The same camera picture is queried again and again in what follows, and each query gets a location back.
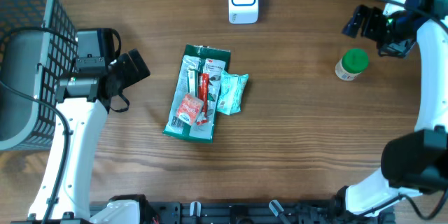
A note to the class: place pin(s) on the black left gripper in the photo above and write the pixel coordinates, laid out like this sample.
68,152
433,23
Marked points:
127,63

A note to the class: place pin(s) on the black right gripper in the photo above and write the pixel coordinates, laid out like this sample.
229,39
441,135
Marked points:
369,16

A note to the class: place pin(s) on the green lid jar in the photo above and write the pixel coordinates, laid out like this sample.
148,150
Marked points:
353,63

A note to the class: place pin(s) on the green narrow box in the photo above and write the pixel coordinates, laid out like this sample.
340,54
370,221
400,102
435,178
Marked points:
192,81

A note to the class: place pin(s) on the green 3M cleaner package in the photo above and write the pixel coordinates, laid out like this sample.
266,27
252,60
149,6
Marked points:
205,60

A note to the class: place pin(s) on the orange tissue packet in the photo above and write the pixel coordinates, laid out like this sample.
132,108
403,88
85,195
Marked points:
189,109

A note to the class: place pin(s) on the red stick sachet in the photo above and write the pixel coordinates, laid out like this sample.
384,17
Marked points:
203,95

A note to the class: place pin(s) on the mint flushable wipes pack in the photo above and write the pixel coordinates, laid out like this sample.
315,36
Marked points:
231,91

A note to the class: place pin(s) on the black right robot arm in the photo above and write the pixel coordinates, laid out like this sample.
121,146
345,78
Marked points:
414,164

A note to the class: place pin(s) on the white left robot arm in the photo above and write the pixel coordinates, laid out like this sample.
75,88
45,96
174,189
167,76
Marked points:
83,104

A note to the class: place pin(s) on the grey mesh shopping basket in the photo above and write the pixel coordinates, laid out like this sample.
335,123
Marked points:
36,49

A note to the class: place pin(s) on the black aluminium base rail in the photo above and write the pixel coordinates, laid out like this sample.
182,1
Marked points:
304,212

